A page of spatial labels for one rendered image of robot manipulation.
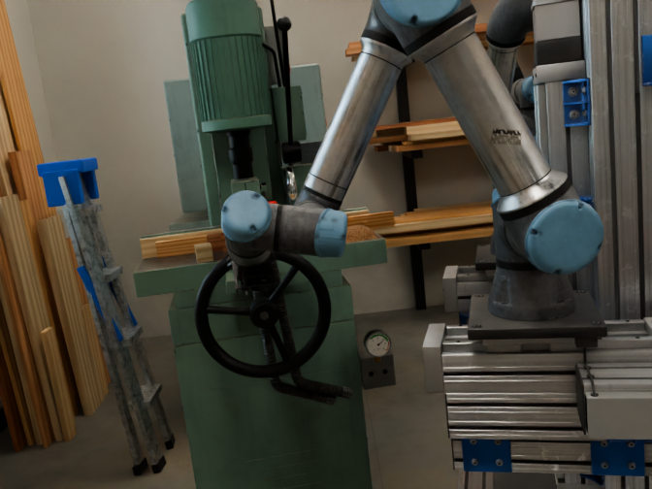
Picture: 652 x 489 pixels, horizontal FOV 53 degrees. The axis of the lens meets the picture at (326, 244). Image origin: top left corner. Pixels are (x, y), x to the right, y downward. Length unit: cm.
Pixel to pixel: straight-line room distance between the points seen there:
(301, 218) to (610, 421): 57
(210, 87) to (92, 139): 259
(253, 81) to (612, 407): 105
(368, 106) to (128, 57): 311
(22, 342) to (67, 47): 194
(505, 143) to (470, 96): 9
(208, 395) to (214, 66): 79
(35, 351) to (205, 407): 143
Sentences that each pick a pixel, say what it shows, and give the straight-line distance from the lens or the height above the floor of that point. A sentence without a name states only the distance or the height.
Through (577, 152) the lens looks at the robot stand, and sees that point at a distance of 139.
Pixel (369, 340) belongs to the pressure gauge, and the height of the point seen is 67.
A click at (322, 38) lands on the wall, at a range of 399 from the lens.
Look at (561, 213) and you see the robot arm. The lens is 101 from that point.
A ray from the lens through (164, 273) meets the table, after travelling 157.
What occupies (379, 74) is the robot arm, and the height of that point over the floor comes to 126.
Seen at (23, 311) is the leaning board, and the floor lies 57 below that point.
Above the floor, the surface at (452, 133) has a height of 107.
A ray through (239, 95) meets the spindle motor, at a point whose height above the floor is 128.
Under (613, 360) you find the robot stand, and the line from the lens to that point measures 123.
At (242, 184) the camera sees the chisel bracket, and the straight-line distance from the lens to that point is 165.
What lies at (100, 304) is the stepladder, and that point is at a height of 65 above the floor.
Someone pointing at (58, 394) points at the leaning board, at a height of 21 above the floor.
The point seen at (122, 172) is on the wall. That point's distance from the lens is 414.
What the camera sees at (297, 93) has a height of 128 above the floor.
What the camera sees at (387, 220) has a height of 92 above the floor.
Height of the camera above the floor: 119
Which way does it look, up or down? 10 degrees down
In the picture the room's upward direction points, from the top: 6 degrees counter-clockwise
